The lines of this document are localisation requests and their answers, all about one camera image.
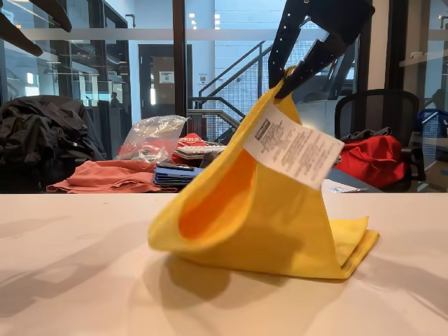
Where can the white lined paper sheet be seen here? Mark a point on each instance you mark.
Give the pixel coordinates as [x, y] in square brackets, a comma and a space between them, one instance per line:
[350, 185]

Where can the white keyboard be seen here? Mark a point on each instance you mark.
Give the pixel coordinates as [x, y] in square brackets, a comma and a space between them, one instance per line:
[196, 152]

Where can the blue folder stack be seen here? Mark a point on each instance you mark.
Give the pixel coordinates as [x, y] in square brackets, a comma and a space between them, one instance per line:
[171, 176]

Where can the black jacket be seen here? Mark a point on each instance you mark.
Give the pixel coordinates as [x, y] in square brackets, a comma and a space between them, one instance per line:
[35, 140]

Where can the dark crumpled plastic bag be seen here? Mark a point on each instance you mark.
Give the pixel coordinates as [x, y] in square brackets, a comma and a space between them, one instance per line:
[206, 159]

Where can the dark grey garment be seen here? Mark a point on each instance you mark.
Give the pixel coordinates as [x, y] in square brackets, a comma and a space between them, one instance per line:
[367, 134]

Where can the white wall poster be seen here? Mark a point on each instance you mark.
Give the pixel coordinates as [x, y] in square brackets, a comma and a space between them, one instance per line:
[203, 79]

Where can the white QR sign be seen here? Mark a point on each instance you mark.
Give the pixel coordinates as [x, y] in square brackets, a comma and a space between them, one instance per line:
[167, 77]

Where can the black metal staircase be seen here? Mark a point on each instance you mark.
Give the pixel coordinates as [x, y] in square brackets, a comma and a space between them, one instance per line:
[325, 91]

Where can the cardboard box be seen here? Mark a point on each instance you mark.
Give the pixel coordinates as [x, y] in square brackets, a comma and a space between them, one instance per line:
[437, 176]

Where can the clear plastic bag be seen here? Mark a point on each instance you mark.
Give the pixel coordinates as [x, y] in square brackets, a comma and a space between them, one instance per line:
[154, 136]

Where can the black office chair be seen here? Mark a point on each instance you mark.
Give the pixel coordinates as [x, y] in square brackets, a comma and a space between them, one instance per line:
[378, 112]

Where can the person in background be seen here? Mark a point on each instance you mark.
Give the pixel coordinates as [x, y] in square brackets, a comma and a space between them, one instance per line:
[114, 98]

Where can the orange shirt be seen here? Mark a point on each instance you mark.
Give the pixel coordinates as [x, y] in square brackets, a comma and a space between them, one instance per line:
[105, 176]

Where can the dark desk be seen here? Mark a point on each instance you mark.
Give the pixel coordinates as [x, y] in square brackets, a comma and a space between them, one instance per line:
[351, 174]

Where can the blue crate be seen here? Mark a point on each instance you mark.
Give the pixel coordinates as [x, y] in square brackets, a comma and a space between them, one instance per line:
[434, 129]

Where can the red cloth white print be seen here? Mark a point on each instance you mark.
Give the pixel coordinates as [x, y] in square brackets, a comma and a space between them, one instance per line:
[190, 141]

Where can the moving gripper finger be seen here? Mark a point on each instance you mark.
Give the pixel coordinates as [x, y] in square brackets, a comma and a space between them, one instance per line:
[21, 35]
[285, 35]

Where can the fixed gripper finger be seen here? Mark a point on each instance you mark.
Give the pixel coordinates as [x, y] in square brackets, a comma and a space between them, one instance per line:
[56, 14]
[315, 63]

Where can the black framed door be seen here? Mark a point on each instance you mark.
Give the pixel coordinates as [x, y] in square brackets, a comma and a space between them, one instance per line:
[154, 98]

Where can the red bag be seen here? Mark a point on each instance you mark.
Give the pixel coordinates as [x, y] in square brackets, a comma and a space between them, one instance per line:
[371, 161]

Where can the yellow microfiber towel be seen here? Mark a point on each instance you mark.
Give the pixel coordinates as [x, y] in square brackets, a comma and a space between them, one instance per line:
[280, 227]

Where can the small clear screw bag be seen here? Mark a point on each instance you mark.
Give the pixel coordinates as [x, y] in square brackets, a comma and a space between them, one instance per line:
[344, 190]

